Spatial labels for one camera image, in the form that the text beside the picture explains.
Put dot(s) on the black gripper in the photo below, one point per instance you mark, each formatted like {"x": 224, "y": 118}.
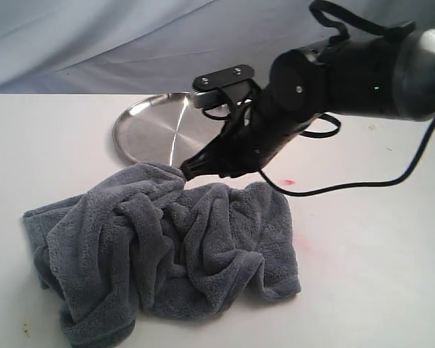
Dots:
{"x": 270, "y": 128}

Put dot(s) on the grey fluffy towel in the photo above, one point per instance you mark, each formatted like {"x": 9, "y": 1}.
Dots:
{"x": 140, "y": 241}

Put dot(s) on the round stainless steel plate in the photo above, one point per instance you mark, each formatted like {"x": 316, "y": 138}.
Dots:
{"x": 164, "y": 128}

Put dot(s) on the grey backdrop cloth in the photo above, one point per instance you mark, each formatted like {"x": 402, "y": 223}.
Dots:
{"x": 142, "y": 47}

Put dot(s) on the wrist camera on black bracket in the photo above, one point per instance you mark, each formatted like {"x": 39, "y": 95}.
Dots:
{"x": 223, "y": 86}

